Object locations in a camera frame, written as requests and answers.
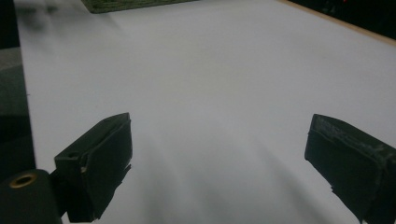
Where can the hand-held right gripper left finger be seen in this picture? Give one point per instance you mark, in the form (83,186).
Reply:
(106,161)

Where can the dark green textured mat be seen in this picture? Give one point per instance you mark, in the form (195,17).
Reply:
(124,4)

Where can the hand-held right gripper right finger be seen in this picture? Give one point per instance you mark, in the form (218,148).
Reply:
(348,161)

